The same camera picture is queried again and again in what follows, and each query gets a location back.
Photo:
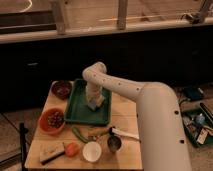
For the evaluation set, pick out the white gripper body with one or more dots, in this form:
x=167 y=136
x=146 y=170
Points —
x=95 y=97

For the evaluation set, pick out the green plastic tray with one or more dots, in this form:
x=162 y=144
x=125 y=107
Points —
x=78 y=112

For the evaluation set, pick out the blue sponge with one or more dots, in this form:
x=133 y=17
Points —
x=92 y=106

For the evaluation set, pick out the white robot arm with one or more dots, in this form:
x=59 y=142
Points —
x=163 y=141

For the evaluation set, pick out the dark red bowl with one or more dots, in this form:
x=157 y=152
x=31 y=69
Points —
x=61 y=89

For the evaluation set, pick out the yellow corn cob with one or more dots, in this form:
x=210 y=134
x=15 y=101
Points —
x=97 y=132

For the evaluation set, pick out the green chili pepper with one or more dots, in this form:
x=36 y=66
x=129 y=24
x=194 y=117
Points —
x=78 y=134

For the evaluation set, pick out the orange bowl with nuts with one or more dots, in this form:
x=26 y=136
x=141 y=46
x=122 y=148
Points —
x=51 y=121

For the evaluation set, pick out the metal cup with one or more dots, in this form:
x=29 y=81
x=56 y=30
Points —
x=114 y=143

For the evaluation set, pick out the orange carrot piece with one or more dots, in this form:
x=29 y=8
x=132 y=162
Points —
x=72 y=149

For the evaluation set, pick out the wooden block with knife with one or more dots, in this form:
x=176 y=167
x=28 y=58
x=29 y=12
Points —
x=51 y=152

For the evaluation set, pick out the dark blue box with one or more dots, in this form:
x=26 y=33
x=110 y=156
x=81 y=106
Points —
x=193 y=93

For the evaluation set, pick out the green bin with clutter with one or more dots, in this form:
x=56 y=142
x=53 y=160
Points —
x=194 y=121

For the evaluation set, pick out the black stand post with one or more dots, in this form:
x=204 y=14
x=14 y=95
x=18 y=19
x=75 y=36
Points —
x=23 y=130

